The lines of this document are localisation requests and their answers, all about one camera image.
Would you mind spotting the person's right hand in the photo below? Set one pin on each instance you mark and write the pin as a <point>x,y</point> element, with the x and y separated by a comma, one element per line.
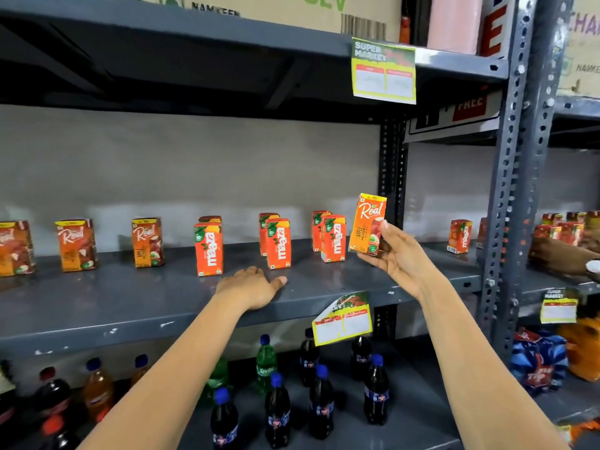
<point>408,262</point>

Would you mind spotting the person's left hand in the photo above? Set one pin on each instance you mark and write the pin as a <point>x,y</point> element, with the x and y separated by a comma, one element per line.
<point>248,288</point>

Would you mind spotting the person's right thumb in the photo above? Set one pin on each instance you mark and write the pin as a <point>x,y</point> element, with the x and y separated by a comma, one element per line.
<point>389,231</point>

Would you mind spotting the person's left thumb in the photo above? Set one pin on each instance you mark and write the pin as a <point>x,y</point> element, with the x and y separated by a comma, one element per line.
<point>277,283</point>

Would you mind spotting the orange apple juice carton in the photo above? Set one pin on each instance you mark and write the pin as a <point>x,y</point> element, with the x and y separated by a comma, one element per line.
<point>147,242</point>
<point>14,248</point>
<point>368,224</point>
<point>76,246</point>

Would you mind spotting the person's left forearm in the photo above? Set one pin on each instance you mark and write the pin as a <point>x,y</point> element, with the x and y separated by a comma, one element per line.
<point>173,370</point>

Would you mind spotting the another person's forearm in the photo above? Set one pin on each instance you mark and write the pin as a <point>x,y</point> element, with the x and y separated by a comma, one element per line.
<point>558,255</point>

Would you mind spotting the person's right forearm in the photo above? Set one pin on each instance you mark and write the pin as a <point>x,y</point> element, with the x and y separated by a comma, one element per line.
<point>473,360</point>

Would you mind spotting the red juice carton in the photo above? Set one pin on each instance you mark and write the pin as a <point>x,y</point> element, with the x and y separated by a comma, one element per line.
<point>482,233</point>
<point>459,236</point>

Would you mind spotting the row of red-orange mango drink cartons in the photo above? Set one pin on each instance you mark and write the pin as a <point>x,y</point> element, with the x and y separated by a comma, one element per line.
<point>208,250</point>

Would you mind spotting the green yellow price tag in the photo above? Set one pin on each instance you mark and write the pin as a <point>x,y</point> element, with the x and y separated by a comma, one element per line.
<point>383,72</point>
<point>558,310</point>
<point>344,321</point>

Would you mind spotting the green soda bottle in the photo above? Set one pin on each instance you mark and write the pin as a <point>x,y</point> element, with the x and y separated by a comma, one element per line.
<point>216,379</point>
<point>266,365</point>

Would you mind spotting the white black red offer sign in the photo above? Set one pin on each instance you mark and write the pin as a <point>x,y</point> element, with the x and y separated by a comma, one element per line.
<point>450,119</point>

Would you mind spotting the group of blue-capped cola bottles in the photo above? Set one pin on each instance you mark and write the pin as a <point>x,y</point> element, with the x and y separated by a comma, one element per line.
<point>277,412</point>

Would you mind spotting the orange soda bottle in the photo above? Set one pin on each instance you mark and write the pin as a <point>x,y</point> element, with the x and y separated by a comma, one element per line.
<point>98,393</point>
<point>139,367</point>

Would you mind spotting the cluster of red juice cartons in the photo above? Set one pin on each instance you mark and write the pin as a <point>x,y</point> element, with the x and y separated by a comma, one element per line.
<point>569,227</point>

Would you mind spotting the blue red snack packet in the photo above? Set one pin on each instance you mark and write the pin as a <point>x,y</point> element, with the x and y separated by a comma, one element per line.
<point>539,360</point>

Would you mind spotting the small orange bottle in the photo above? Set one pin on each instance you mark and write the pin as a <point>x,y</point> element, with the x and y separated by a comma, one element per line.
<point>405,31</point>

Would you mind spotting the white wristwatch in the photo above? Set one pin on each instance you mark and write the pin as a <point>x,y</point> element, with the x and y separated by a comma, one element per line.
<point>593,267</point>

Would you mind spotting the grey metal neighbouring shelving unit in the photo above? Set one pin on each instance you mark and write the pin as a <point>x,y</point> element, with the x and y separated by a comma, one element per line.
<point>569,114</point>

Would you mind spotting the pink wrapped roll pack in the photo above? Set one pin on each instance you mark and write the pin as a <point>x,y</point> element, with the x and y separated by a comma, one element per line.
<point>453,23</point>

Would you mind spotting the orange snack packet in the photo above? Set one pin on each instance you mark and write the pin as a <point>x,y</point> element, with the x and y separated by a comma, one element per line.
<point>583,349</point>
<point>583,431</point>

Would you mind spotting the white red upright sign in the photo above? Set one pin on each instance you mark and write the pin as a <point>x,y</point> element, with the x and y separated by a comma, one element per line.
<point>496,28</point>

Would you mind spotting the brown cardboard box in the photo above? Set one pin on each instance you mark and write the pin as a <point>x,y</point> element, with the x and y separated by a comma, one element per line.
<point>281,9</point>
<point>581,51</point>

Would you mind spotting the red-capped cola bottle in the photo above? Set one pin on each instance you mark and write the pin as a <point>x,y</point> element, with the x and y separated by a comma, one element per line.
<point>52,393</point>
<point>56,435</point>

